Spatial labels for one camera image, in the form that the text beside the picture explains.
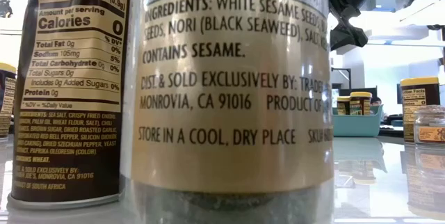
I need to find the tan-lid gold-label jar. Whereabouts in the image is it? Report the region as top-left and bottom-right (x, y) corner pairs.
(120, 0), (335, 224)

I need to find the small cork-lid glass jar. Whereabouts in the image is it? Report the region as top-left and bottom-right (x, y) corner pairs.
(413, 104), (445, 145)

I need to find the black gantry frame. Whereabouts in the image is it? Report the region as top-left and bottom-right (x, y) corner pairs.
(330, 66), (353, 90)

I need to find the light teal plastic bin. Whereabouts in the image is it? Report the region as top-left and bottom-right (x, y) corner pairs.
(332, 104), (385, 138)

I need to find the yellow-lid brown spice can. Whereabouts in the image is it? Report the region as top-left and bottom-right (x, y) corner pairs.
(349, 91), (373, 116)
(399, 76), (441, 144)
(6, 0), (132, 211)
(336, 95), (352, 116)
(0, 61), (17, 138)

